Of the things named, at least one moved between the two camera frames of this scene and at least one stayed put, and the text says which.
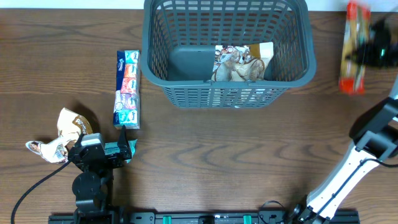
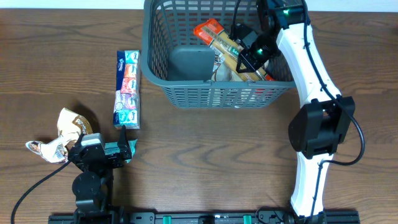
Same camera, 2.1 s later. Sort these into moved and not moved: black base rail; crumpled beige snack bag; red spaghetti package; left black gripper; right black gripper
Moved: right black gripper; red spaghetti package
Not moved: left black gripper; black base rail; crumpled beige snack bag
